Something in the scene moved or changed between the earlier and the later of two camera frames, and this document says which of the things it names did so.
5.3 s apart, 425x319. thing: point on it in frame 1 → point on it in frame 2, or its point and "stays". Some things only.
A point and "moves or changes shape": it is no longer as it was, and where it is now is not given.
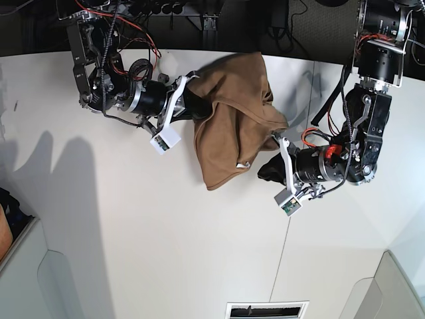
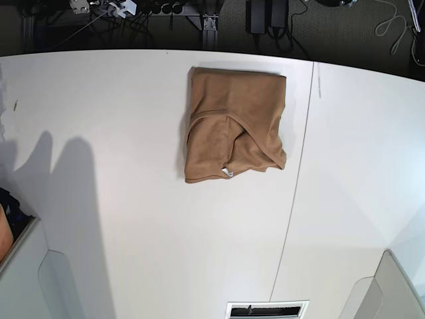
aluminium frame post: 210,22 stays
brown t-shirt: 242,119 moves or changes shape
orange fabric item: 6,234 stays
